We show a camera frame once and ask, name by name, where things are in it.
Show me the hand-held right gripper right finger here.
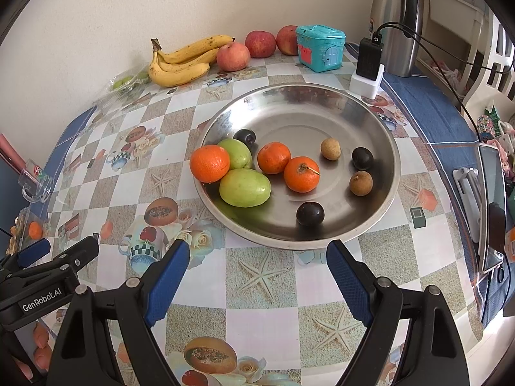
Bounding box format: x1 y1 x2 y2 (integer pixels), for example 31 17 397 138
326 240 469 386

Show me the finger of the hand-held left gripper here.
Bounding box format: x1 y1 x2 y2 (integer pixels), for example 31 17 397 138
51 236 100 279
8 238 52 274

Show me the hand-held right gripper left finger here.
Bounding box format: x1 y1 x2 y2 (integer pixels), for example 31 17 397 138
46 239 191 386

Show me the brown longan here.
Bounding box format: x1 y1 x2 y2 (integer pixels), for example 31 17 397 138
349 171 373 197
320 138 342 161

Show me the orange mandarin with stem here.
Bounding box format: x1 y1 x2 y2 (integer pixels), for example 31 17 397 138
284 156 321 194

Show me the green guava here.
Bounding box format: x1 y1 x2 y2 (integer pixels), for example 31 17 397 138
217 138 253 170
219 169 271 208

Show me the stainless steel bowl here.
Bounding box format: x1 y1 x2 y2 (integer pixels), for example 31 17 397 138
193 84 401 251

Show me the person's left hand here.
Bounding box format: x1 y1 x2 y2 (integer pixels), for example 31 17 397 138
15 322 55 381

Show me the clear plastic holder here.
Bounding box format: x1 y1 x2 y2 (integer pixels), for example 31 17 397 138
18 165 55 202

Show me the printed checkered tablecloth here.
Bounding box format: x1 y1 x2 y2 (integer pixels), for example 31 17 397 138
24 44 503 386

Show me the pink flat item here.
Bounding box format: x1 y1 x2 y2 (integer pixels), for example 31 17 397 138
0 133 25 173

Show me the smartphone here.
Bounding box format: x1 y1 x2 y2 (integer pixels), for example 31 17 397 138
477 145 508 274

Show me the clear plastic bag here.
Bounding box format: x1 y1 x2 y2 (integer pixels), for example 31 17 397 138
92 66 154 107

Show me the white charging dock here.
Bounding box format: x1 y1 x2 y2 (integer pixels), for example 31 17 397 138
349 64 385 99

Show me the yellow banana bunch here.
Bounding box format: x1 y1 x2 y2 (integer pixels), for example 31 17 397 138
147 35 236 88

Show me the green white carton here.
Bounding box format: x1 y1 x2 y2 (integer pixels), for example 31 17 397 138
485 105 503 137

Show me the pink white cloth bundle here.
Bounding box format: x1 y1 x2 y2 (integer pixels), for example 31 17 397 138
428 58 463 89

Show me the pale pink apple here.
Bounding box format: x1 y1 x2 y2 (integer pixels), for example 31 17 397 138
216 43 251 72

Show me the teal toy house box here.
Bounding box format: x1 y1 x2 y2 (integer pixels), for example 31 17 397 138
295 24 347 74

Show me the red apple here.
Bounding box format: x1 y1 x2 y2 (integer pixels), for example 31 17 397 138
276 25 300 56
245 30 277 58

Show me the stainless steel kettle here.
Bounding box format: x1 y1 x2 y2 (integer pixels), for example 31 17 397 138
369 0 425 78

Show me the white furniture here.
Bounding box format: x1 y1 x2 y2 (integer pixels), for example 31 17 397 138
414 0 515 105

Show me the black cable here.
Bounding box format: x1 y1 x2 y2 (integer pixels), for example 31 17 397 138
372 22 515 141

